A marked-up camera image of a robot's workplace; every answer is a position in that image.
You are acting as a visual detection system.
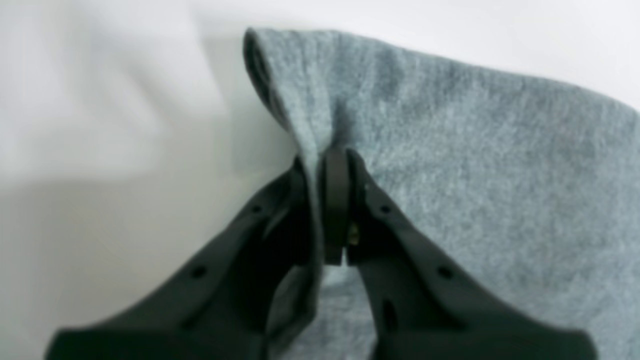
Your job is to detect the grey t-shirt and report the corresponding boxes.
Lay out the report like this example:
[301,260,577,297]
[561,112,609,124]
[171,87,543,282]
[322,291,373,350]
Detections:
[243,29,640,360]

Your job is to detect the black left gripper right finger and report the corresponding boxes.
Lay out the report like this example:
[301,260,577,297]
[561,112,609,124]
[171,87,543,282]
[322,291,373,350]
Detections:
[320,148,598,360]

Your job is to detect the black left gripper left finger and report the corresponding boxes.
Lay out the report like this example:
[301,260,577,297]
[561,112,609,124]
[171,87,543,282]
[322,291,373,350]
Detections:
[45,158,312,360]

